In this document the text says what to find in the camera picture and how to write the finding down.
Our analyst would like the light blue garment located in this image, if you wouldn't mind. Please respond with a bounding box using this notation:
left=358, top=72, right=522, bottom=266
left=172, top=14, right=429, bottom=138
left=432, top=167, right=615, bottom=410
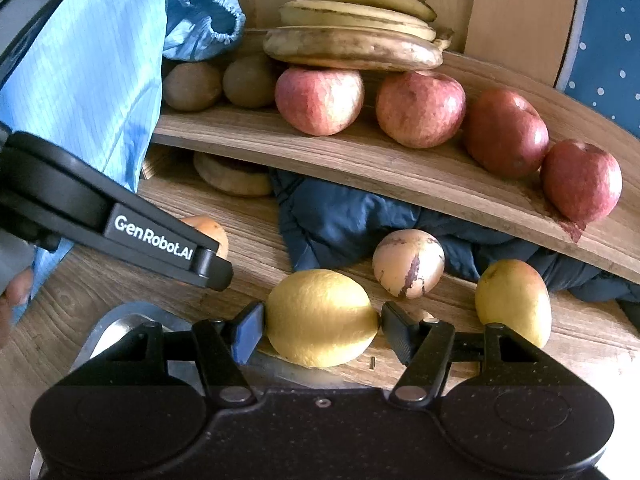
left=0, top=0, right=181, bottom=321

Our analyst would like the pale orange fruit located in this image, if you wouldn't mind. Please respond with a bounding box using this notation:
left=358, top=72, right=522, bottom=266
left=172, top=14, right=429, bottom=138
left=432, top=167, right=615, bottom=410
left=180, top=216, right=229, bottom=261

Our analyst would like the brown kiwi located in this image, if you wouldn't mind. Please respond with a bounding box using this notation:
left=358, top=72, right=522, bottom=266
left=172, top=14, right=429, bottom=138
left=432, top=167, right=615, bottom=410
left=163, top=61, right=223, bottom=112
left=222, top=55, right=281, bottom=109

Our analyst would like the tan flat round bread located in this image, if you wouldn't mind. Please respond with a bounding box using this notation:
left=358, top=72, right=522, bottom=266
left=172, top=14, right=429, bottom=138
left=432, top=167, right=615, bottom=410
left=193, top=151, right=273, bottom=197

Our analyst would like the pine wooden board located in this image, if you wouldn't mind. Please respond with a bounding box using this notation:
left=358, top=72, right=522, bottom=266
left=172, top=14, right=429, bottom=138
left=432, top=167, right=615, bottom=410
left=220, top=0, right=586, bottom=91

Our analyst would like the dark blue cloth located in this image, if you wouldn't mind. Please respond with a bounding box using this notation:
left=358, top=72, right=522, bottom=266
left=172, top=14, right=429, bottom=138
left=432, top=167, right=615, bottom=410
left=270, top=169, right=640, bottom=306

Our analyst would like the metal tray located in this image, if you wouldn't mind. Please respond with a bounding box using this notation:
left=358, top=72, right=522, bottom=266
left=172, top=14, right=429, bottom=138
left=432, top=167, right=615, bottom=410
left=80, top=301, right=386, bottom=392

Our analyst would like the blue white-dotted cloth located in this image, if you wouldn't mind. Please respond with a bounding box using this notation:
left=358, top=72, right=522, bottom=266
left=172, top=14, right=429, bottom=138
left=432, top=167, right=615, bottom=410
left=555, top=0, right=640, bottom=141

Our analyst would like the person's left hand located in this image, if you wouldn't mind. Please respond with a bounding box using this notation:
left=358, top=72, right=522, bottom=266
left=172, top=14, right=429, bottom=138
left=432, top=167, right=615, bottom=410
left=0, top=267, right=36, bottom=351

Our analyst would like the green yellow mango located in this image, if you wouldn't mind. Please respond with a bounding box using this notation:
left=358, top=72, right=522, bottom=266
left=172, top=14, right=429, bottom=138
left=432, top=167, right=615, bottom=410
left=475, top=259, right=552, bottom=350

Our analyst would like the blue elastic cuff sleeve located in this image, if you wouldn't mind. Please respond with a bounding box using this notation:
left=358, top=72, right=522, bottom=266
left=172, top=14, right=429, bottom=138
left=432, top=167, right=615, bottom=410
left=162, top=0, right=247, bottom=63

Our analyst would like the red apple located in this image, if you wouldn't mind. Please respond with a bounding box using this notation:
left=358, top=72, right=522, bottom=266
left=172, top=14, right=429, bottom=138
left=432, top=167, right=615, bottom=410
left=275, top=66, right=365, bottom=137
left=462, top=89, right=550, bottom=179
left=376, top=71, right=467, bottom=149
left=540, top=140, right=623, bottom=224

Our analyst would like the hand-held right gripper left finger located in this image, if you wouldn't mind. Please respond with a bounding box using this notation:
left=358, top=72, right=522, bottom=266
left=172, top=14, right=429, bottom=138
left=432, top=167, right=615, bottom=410
left=85, top=302, right=265, bottom=407

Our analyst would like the striped pepino melon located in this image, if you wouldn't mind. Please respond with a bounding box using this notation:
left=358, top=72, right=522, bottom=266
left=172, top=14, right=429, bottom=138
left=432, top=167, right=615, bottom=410
left=372, top=230, right=446, bottom=300

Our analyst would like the yellow lemon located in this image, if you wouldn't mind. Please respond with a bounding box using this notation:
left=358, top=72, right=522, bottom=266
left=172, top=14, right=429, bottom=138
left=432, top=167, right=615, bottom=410
left=265, top=269, right=379, bottom=368

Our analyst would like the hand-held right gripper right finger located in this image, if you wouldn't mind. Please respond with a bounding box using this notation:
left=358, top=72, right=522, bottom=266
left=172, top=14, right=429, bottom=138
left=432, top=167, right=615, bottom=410
left=381, top=301, right=556, bottom=408

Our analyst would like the brown spotted banana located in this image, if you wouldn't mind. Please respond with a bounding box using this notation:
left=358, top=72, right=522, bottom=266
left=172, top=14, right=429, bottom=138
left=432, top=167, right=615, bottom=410
left=263, top=26, right=453, bottom=72

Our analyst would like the wooden desk shelf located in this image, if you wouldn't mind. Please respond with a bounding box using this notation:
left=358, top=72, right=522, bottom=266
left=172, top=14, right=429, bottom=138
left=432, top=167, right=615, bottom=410
left=150, top=27, right=640, bottom=286

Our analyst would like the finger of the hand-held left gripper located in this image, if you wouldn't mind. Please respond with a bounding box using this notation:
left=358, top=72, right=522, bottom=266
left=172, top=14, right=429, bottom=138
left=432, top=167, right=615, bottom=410
left=192, top=247, right=234, bottom=291

